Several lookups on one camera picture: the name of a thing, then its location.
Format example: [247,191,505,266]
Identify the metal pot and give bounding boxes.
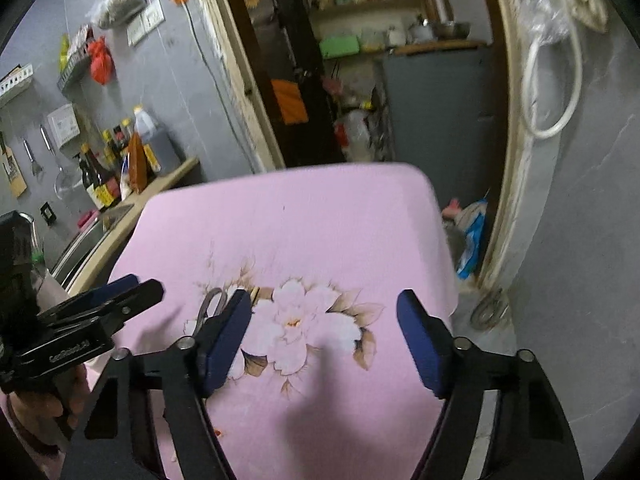
[407,19,435,43]

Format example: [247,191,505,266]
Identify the green box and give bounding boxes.
[319,35,361,60]

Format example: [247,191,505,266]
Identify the metal strainer ladle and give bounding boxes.
[40,125,83,198]

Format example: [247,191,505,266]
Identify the person's left hand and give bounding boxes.
[7,362,92,443]

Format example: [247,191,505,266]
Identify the orange sauce pouch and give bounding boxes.
[126,130,151,195]

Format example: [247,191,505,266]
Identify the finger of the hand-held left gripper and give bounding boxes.
[36,274,142,322]
[47,280,166,337]

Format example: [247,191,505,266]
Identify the steel sink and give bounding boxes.
[52,202,133,286]

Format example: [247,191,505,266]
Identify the orange bag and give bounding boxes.
[271,79,309,126]

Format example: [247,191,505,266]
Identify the white hose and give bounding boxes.
[520,0,583,141]

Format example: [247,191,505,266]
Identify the beige kitchen counter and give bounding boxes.
[65,156,201,296]

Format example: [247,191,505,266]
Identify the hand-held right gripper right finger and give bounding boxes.
[396,289,586,480]

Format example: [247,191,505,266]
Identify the metal bowl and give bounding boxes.
[431,21,472,41]

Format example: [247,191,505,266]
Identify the pink floral tablecloth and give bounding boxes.
[85,162,458,480]

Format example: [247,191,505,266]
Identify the grey cabinet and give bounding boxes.
[375,42,508,211]

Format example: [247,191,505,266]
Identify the wooden cutting board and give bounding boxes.
[0,132,28,198]

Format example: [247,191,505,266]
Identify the white wall box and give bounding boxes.
[46,103,81,151]

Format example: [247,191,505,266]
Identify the dark sauce bottle yellow label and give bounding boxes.
[80,143,123,211]

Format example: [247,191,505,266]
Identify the metal peeler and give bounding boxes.
[22,138,45,178]

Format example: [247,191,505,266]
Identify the grey wall rack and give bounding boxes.
[57,52,93,93]

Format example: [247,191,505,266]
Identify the white tube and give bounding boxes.
[119,156,135,200]

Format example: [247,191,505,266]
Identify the red plastic bag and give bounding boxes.
[87,36,115,86]

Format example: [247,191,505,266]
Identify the cream door frame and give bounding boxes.
[192,0,561,291]

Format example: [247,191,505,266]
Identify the clear plastic bag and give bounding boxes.
[515,0,571,46]

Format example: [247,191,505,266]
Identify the wooden storage shelf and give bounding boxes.
[235,0,441,161]

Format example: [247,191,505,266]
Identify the metal floor ring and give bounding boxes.
[467,287,511,331]

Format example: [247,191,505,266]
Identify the white wall basket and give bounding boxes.
[0,64,33,106]

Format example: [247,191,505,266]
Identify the blue plastic bag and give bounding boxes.
[452,200,491,281]

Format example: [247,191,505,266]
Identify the grey metal scissors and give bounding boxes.
[181,287,228,338]

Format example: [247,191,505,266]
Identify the large oil jug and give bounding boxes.
[132,105,182,176]

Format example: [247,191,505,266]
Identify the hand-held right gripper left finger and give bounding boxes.
[60,289,253,480]

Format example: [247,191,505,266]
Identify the white wall socket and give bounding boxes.
[126,0,166,47]

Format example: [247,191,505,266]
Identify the red and white packet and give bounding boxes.
[67,25,96,61]

